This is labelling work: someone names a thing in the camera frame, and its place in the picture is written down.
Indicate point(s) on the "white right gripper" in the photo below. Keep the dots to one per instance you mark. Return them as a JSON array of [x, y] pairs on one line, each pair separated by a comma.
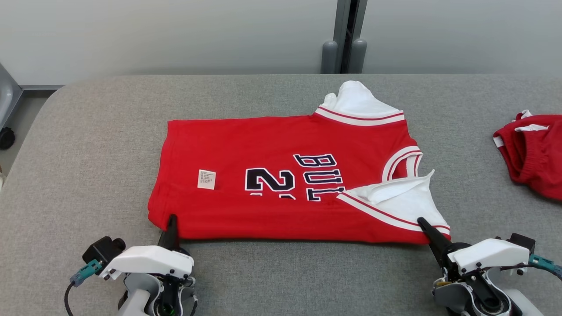
[[491, 254]]

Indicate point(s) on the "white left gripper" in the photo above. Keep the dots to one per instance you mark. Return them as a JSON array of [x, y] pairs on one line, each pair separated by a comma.
[[149, 261]]

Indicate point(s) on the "grey partition post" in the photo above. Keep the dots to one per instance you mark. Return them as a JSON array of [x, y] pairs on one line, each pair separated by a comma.
[[340, 26]]

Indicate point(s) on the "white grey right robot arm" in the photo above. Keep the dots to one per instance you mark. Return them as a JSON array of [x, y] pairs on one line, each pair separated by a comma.
[[518, 305]]

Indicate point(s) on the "red basketball shorts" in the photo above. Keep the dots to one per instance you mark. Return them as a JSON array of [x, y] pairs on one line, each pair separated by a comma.
[[535, 158]]

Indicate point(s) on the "grey cart leg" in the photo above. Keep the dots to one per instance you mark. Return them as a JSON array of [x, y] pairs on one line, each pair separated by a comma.
[[8, 96]]

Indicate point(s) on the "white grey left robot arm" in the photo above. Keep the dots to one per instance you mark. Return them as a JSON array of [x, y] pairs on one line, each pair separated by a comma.
[[136, 298]]

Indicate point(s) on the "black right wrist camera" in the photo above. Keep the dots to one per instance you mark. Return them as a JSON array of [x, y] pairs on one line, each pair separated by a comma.
[[522, 243]]

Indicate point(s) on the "black caster wheel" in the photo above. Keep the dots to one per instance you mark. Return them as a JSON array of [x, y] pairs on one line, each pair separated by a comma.
[[6, 139]]

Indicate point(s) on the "grey cylinder post foot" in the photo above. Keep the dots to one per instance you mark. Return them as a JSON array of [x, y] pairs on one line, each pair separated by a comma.
[[358, 57], [329, 57]]

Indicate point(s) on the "red jersey with white sleeves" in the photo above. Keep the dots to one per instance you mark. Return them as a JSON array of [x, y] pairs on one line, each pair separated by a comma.
[[241, 145]]

